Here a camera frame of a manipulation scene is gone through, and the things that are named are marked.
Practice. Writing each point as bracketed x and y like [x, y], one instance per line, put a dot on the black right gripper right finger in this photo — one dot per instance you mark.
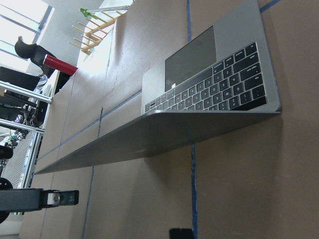
[181, 233]

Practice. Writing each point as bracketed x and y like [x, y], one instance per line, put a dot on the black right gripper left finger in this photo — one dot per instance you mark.
[26, 200]

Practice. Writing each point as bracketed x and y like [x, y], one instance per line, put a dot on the grey laptop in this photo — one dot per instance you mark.
[220, 81]

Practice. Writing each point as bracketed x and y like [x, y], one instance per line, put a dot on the red cylindrical bottle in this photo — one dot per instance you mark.
[59, 65]

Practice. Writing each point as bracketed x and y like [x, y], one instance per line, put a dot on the black office chair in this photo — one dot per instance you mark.
[35, 53]

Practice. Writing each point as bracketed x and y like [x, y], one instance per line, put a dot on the wooden dish rack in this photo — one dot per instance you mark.
[100, 23]

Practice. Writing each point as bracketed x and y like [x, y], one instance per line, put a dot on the aluminium frame shelf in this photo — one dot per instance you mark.
[22, 122]

